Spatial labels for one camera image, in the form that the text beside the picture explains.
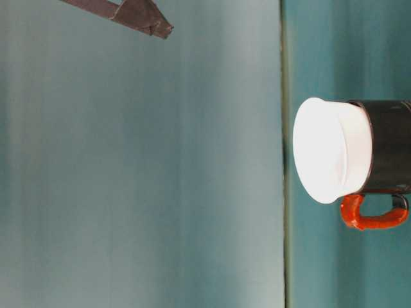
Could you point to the white paper cup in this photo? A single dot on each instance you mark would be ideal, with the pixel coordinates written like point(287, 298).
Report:
point(324, 154)

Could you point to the blue-green backdrop cloth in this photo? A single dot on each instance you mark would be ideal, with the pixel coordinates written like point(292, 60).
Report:
point(128, 160)

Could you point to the blue-green table cloth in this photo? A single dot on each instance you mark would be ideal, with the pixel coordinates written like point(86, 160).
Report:
point(346, 48)

